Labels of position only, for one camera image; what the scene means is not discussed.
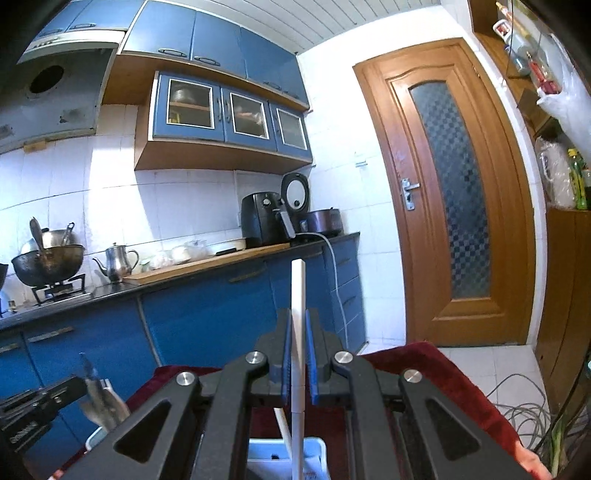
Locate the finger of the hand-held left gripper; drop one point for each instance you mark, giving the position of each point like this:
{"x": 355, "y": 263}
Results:
{"x": 69, "y": 390}

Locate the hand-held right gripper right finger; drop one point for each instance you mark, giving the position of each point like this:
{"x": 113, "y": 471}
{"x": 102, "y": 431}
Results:
{"x": 314, "y": 355}

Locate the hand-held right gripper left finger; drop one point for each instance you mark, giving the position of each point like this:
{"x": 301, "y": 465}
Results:
{"x": 287, "y": 350}

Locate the metal spoon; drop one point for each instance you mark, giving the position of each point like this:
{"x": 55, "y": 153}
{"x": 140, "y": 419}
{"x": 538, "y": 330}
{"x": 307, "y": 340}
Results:
{"x": 104, "y": 401}

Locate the white chopstick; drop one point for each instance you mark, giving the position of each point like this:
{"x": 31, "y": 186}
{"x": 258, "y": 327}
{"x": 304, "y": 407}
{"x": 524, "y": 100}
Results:
{"x": 298, "y": 300}
{"x": 282, "y": 427}

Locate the white utensil holder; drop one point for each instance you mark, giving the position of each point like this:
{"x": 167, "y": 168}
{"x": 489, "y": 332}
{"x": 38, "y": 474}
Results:
{"x": 94, "y": 438}

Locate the light blue plastic container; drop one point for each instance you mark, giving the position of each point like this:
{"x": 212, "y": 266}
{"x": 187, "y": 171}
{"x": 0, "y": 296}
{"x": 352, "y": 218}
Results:
{"x": 268, "y": 454}

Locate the blue lower cabinets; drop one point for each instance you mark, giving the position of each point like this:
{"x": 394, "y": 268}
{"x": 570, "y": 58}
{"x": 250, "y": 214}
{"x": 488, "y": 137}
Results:
{"x": 207, "y": 314}

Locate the blue cabinets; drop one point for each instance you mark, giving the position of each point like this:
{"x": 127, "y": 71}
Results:
{"x": 212, "y": 41}
{"x": 207, "y": 314}

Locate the gas stove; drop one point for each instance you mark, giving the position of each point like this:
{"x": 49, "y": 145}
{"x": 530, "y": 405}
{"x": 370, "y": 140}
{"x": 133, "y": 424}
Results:
{"x": 60, "y": 290}

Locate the white tray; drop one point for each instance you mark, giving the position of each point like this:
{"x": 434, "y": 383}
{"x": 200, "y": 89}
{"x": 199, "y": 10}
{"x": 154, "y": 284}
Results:
{"x": 231, "y": 243}

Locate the dark wok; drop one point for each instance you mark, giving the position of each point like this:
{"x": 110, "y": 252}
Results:
{"x": 46, "y": 270}

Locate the wooden cutting board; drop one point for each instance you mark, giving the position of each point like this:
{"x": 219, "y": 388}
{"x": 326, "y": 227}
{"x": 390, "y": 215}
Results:
{"x": 184, "y": 270}

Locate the black frying pan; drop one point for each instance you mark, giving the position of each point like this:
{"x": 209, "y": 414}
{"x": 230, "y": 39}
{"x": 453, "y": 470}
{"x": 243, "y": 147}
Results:
{"x": 3, "y": 274}

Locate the dark slow cooker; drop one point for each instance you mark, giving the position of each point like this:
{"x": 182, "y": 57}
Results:
{"x": 325, "y": 221}

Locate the black air fryer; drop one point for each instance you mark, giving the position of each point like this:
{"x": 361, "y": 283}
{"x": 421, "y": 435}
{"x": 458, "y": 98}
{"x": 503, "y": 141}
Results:
{"x": 258, "y": 219}

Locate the metal kettle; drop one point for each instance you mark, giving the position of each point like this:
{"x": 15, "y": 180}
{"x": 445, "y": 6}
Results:
{"x": 115, "y": 263}

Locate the dark red cloth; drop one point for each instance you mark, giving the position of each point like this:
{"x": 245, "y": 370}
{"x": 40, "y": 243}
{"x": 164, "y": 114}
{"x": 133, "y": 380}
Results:
{"x": 461, "y": 392}

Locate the metal bowl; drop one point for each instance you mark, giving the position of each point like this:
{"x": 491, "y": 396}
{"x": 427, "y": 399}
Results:
{"x": 53, "y": 237}

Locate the black rice cooker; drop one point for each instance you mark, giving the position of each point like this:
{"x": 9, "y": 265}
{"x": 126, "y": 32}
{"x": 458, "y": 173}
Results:
{"x": 295, "y": 191}

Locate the wooden door with glass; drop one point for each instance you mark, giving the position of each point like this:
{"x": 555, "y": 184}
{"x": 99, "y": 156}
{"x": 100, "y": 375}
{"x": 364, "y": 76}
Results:
{"x": 425, "y": 230}

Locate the wooden shelf unit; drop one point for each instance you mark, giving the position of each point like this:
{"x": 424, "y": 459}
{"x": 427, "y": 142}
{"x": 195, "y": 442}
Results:
{"x": 554, "y": 277}

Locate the green plant stalks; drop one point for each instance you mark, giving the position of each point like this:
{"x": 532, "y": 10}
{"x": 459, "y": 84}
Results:
{"x": 556, "y": 443}

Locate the grey range hood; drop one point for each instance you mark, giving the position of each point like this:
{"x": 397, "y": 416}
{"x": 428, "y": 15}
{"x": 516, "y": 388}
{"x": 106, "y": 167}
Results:
{"x": 69, "y": 92}

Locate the green bottle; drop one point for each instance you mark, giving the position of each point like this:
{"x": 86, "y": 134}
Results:
{"x": 577, "y": 180}

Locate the blue upper cabinets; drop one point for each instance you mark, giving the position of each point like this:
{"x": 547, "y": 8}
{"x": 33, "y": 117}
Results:
{"x": 212, "y": 41}

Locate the white plastic bag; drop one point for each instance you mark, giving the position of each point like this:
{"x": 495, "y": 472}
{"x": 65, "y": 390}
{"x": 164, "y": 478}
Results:
{"x": 568, "y": 101}

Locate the red packet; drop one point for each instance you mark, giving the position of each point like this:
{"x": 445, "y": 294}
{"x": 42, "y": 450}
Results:
{"x": 542, "y": 78}

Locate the clear glass bottle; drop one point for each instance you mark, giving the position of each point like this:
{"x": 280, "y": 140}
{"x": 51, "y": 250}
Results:
{"x": 519, "y": 46}

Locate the metal wall hook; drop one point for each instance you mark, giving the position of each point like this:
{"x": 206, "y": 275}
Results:
{"x": 361, "y": 164}

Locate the blue glass-door wall cabinet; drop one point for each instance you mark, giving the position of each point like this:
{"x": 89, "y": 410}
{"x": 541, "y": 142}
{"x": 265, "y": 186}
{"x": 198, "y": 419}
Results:
{"x": 217, "y": 115}

